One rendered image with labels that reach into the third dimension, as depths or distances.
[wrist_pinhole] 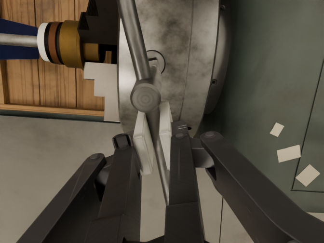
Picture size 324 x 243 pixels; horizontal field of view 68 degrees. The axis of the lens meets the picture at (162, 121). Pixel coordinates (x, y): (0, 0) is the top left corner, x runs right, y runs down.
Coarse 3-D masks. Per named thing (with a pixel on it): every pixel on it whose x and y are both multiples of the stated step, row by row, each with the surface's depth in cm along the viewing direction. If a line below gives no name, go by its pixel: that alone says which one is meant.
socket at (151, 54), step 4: (148, 52) 30; (152, 52) 30; (156, 52) 30; (148, 56) 30; (152, 56) 30; (156, 56) 30; (160, 56) 30; (148, 60) 33; (152, 60) 33; (160, 60) 30; (164, 60) 30; (160, 64) 31; (164, 64) 31; (160, 68) 31
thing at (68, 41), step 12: (48, 24) 41; (60, 24) 42; (72, 24) 41; (48, 36) 41; (60, 36) 40; (72, 36) 40; (48, 48) 41; (60, 48) 41; (72, 48) 41; (84, 48) 42; (96, 48) 42; (60, 60) 43; (72, 60) 42; (84, 60) 43; (96, 60) 43
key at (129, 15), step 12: (120, 0) 16; (132, 0) 16; (120, 12) 16; (132, 12) 16; (132, 24) 16; (132, 36) 16; (132, 48) 17; (144, 48) 17; (132, 60) 17; (144, 60) 17; (144, 72) 18; (156, 120) 19; (156, 132) 19; (156, 144) 20; (156, 156) 20; (168, 180) 20; (168, 192) 21; (168, 204) 21
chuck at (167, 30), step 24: (144, 0) 29; (168, 0) 29; (192, 0) 30; (120, 24) 29; (144, 24) 29; (168, 24) 29; (120, 48) 30; (168, 48) 30; (120, 72) 31; (168, 72) 31; (120, 96) 33; (168, 96) 33; (120, 120) 37
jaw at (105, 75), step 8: (88, 64) 43; (96, 64) 43; (104, 64) 43; (112, 64) 43; (88, 72) 43; (96, 72) 43; (104, 72) 43; (112, 72) 43; (96, 80) 43; (104, 80) 44; (112, 80) 44; (96, 88) 44; (104, 88) 44; (112, 88) 44; (104, 96) 45; (112, 96) 44; (112, 104) 44; (104, 112) 44; (112, 112) 44; (104, 120) 44; (112, 120) 44
